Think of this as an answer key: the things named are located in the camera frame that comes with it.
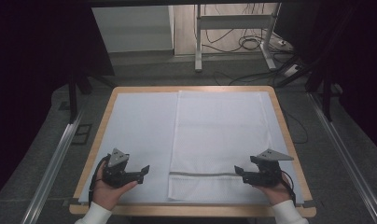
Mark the pale blue table mat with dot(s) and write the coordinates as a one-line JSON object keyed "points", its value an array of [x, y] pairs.
{"points": [[140, 124]]}

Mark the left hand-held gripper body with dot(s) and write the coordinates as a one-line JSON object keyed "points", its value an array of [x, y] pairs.
{"points": [[114, 174]]}

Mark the white metal desk frame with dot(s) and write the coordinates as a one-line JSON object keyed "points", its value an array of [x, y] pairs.
{"points": [[233, 21]]}

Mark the person's left hand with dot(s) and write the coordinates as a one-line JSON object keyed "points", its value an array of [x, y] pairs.
{"points": [[107, 194]]}

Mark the aluminium floor rail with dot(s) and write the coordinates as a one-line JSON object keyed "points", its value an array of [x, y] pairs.
{"points": [[345, 155], [53, 168]]}

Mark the person's right hand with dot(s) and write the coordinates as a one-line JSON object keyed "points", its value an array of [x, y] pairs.
{"points": [[276, 194]]}

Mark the black floor outlet plate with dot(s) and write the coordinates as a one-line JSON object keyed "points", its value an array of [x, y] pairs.
{"points": [[82, 133]]}

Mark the white cabinet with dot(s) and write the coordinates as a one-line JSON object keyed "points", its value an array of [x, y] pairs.
{"points": [[133, 28]]}

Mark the black metal stand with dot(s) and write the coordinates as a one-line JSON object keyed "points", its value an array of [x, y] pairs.
{"points": [[326, 99], [73, 96]]}

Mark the wooden table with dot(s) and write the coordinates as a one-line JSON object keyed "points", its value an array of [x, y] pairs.
{"points": [[192, 88]]}

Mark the dark curtain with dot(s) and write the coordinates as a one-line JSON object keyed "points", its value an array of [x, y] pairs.
{"points": [[31, 77], [360, 62]]}

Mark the white power strip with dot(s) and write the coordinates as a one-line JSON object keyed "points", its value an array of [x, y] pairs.
{"points": [[291, 70]]}

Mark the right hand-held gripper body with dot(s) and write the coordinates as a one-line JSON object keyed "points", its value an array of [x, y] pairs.
{"points": [[266, 174]]}

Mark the white mesh laundry bag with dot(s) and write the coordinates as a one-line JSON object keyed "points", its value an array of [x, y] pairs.
{"points": [[217, 130]]}

